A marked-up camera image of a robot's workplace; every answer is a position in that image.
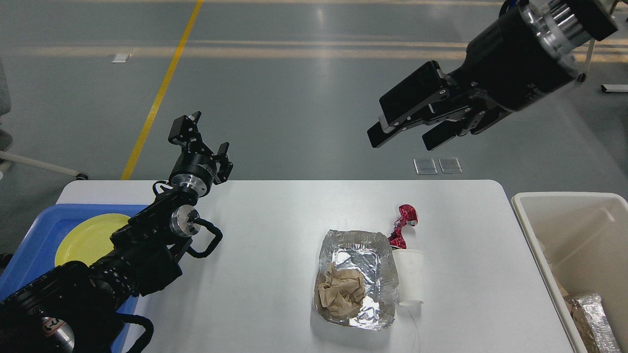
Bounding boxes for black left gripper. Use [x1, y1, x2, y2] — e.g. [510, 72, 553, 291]
[168, 111, 234, 198]

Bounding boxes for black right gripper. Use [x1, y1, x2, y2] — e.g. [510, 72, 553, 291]
[367, 0, 597, 151]

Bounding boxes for red snack wrapper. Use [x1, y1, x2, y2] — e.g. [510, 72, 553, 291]
[388, 204, 418, 250]

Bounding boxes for yellow plate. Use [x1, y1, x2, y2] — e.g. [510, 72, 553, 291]
[54, 214, 130, 266]

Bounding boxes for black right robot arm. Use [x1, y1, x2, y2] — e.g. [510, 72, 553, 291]
[367, 0, 618, 151]

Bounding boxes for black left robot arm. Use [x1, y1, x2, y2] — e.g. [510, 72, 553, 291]
[1, 111, 233, 353]

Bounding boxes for floor outlet plate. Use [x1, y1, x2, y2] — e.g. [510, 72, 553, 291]
[413, 158, 438, 175]
[438, 158, 464, 174]
[110, 53, 131, 63]

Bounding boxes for floor outlet plate right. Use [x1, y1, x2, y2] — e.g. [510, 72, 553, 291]
[438, 158, 464, 174]

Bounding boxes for floor outlet plate left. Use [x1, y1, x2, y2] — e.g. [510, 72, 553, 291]
[110, 53, 131, 63]

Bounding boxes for grey office chair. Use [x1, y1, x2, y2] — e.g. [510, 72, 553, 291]
[576, 0, 627, 83]

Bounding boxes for clear plastic cup lying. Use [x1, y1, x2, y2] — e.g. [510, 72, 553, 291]
[392, 249, 425, 306]

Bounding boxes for aluminium foil tray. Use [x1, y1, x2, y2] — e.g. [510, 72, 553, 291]
[313, 230, 399, 331]

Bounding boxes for white object far right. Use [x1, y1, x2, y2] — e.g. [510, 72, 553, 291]
[601, 83, 628, 94]

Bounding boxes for white plastic bin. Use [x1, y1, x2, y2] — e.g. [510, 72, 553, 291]
[511, 192, 628, 353]

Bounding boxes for crumpled brown paper ball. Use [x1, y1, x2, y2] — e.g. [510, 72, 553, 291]
[316, 263, 366, 319]

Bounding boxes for blue plastic tray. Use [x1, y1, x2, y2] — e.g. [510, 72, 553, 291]
[1, 204, 155, 353]

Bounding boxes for white chair base left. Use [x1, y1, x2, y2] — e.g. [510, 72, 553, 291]
[0, 62, 88, 180]

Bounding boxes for foil item in bin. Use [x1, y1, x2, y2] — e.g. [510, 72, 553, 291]
[566, 292, 622, 353]

